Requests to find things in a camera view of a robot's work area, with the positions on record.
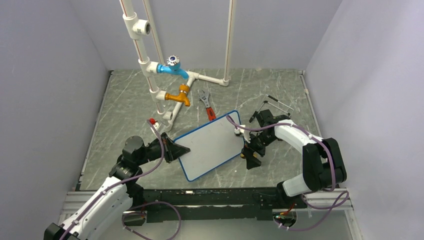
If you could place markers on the red handled adjustable wrench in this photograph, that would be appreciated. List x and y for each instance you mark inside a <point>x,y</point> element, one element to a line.
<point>204,97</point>

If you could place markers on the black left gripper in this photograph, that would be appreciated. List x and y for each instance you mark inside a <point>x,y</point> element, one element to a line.
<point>172,151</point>

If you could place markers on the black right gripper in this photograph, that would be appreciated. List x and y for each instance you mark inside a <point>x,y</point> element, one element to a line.
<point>247,151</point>

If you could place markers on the orange faucet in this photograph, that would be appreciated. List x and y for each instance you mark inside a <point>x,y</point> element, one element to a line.
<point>181,97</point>

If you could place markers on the blue faucet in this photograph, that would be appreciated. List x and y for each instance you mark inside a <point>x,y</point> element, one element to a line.
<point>172,67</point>

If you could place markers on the black whiteboard stand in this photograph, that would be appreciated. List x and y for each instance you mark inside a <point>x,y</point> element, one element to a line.
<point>274,102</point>

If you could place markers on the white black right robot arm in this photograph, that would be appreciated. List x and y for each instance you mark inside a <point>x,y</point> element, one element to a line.
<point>321,159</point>

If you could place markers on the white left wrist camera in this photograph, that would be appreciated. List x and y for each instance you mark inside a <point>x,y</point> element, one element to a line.
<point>158,125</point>

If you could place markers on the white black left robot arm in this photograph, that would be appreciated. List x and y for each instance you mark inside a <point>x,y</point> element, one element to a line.
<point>119,191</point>

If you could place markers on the blue framed whiteboard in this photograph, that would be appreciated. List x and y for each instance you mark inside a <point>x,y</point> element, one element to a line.
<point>211,145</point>

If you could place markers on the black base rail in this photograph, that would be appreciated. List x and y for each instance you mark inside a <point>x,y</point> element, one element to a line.
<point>259,203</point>

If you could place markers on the white PVC pipe frame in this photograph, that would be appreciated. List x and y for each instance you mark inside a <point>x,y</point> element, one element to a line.
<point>168,105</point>

